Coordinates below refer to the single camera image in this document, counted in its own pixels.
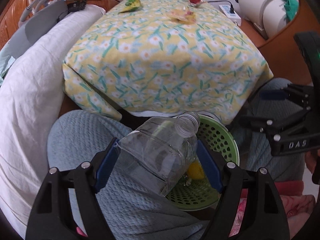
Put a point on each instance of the red item on wrapper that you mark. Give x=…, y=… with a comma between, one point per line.
x=195, y=0

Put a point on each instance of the clear plastic bottle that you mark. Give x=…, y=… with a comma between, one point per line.
x=155, y=155

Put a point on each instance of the yellow green wrapper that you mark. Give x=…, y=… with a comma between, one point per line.
x=132, y=5

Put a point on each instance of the person's left leg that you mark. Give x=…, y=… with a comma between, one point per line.
x=82, y=135

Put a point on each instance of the grey breathing machine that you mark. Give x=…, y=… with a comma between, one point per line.
x=37, y=27

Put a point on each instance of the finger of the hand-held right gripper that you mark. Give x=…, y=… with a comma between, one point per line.
x=257, y=123
x=275, y=95

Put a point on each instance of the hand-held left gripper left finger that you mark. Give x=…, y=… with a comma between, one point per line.
x=107, y=165

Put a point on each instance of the white power strip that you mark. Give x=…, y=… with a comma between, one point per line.
x=233, y=17

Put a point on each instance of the person's right hand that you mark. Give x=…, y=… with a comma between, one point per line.
x=312, y=162

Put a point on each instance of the light green pillow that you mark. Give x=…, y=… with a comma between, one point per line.
x=5, y=65

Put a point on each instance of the white pillow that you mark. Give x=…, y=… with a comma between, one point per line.
x=37, y=92

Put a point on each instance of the person's leg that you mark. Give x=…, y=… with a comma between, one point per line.
x=82, y=135
x=255, y=160

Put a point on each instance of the green bag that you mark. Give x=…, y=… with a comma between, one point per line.
x=290, y=2

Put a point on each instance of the green mesh waste basket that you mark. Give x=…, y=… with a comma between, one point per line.
x=215, y=135

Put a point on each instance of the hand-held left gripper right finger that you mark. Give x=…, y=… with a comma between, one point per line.
x=210, y=165

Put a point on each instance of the white cylindrical appliance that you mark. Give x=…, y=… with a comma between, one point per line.
x=255, y=0

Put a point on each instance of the pink printed cloth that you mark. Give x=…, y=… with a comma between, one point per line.
x=295, y=200

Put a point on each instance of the yellow cartoon wrapper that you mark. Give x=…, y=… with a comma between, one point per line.
x=181, y=16

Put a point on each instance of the yellow foam fruit net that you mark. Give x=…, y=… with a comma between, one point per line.
x=195, y=171

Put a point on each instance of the person's right leg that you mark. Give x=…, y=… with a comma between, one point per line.
x=255, y=160

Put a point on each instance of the yellow floral tablecloth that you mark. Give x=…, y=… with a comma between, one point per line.
x=160, y=67

